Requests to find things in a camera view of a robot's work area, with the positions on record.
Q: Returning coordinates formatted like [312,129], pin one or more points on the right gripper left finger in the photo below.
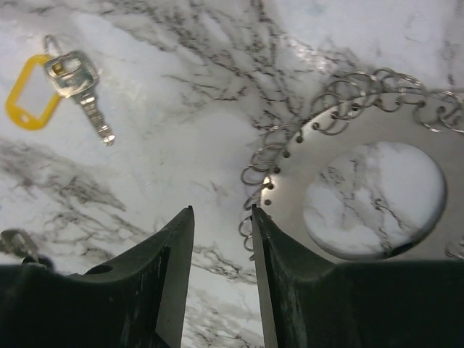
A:
[137,299]

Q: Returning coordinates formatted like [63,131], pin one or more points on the metal disc with keyrings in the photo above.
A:
[357,108]

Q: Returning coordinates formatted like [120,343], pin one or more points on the key with yellow tag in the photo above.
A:
[72,76]

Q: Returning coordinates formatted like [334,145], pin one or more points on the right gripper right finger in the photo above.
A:
[308,301]

